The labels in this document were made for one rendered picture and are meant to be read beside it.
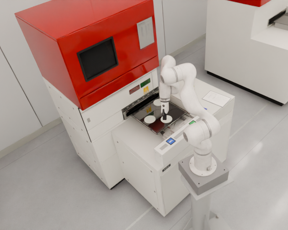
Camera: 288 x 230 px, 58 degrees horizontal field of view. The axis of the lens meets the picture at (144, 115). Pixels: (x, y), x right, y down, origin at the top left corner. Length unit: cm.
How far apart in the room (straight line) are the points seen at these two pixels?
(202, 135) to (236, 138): 183
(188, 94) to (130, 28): 72
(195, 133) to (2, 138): 276
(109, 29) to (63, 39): 35
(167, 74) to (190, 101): 22
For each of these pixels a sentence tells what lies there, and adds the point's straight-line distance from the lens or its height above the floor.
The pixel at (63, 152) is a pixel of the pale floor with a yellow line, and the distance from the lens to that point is 355.
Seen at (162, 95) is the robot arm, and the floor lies 118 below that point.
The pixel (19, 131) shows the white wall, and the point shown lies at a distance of 381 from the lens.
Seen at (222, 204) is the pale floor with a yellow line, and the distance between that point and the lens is 285.
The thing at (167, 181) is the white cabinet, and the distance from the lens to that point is 226.
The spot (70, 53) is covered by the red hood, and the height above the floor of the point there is 169.
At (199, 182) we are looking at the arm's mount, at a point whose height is 92.
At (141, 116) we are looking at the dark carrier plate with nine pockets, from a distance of 236.
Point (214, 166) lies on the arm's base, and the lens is 192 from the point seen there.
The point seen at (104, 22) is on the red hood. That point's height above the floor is 179.
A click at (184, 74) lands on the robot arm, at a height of 155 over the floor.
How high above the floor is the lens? 248
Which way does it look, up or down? 42 degrees down
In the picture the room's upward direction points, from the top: 9 degrees counter-clockwise
